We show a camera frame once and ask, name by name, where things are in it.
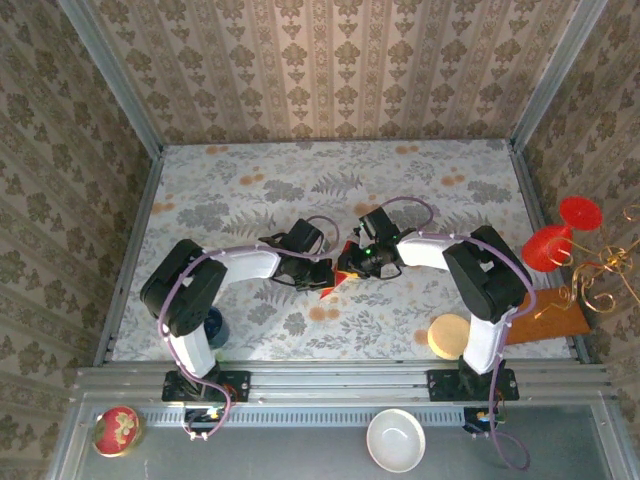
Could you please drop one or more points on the red cloth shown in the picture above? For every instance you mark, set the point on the red cloth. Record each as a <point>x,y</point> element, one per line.
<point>330,291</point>

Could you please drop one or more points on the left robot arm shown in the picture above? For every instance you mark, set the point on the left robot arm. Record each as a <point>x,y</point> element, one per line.
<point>250,262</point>

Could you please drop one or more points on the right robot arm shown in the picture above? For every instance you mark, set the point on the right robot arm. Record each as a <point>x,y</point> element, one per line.
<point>425,252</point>

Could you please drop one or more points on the dark blue cup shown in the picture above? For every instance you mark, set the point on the dark blue cup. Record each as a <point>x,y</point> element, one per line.
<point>220,330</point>

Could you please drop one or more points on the floral patterned table cover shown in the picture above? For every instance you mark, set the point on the floral patterned table cover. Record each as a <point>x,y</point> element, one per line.
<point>300,165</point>

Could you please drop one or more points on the red goblet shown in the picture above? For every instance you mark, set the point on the red goblet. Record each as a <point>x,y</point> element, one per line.
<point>542,250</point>

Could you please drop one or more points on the white bowl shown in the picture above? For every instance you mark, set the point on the white bowl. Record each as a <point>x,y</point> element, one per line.
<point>395,440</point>

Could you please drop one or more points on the small black controller board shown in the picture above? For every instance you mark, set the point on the small black controller board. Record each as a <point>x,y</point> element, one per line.
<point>482,417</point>
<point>202,417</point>

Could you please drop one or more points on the orange-brown wooden board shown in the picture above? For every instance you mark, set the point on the orange-brown wooden board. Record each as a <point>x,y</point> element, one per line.
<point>555,322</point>

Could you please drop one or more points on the round red floral tin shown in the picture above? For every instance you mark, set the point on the round red floral tin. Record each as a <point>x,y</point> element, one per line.
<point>117,432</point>

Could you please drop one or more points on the aluminium front rail beam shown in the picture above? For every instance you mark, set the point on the aluminium front rail beam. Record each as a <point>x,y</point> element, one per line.
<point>340,380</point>

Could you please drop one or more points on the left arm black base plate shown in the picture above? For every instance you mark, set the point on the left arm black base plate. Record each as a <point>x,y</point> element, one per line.
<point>235,385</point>

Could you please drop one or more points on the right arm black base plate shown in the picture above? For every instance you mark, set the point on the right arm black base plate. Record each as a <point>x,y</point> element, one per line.
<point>442,385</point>

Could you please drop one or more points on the aluminium side rail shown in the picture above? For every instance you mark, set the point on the aluminium side rail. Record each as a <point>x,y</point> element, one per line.
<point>531,200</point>
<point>142,210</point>

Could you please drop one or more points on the aluminium frame post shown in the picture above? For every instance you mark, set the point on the aluminium frame post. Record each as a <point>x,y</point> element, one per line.
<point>554,75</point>
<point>122,85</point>

